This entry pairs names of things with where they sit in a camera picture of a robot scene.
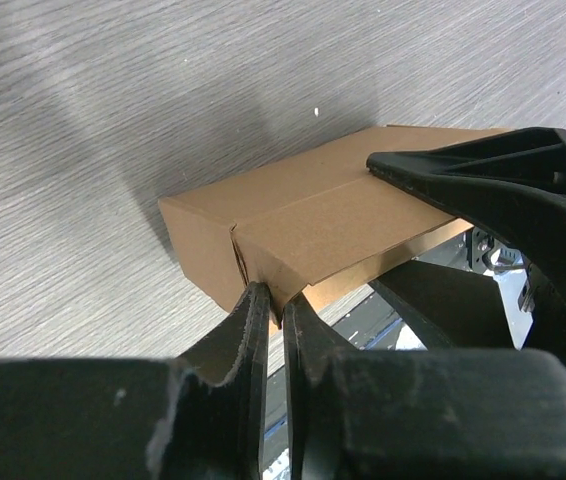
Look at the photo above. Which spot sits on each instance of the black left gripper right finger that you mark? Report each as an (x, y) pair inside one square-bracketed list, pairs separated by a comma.
[(419, 414)]

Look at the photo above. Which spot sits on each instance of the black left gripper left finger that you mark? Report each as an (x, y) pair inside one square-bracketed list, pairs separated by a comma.
[(196, 416)]

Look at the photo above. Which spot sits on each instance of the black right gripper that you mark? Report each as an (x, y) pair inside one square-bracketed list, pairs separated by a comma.
[(511, 185)]

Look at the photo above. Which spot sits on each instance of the spare brown cardboard box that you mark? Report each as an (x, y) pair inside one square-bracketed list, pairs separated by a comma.
[(317, 223)]

